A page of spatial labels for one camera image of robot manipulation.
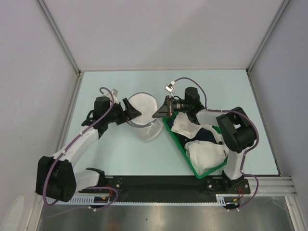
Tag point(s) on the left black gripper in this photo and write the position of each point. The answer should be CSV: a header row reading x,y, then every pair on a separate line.
x,y
129,114

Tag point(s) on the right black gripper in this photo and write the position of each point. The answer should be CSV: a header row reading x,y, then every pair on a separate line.
x,y
164,110

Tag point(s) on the white mesh laundry bag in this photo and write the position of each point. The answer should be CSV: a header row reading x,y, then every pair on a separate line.
x,y
145,126

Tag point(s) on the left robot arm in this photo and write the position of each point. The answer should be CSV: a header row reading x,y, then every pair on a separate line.
x,y
56,177

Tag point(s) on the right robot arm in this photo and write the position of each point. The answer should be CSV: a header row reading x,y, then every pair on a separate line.
x,y
238,132

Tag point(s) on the white bra in basket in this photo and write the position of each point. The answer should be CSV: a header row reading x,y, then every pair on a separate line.
x,y
205,155

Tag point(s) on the green plastic basket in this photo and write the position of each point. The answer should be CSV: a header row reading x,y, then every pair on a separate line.
x,y
183,151

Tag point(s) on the navy blue garment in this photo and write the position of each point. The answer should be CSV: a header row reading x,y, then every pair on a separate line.
x,y
183,131

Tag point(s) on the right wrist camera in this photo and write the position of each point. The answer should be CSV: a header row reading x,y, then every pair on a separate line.
x,y
170,87

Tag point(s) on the left aluminium frame post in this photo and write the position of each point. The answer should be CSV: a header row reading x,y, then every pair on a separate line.
x,y
58,35

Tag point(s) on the aluminium frame post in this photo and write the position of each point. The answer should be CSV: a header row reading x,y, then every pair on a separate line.
x,y
58,35
269,33

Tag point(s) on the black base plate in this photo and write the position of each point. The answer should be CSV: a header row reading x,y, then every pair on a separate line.
x,y
173,189

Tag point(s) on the light blue cable duct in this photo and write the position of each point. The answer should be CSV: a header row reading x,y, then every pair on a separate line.
x,y
96,199

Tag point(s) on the right aluminium frame post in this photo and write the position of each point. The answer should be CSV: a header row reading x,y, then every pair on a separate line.
x,y
269,33

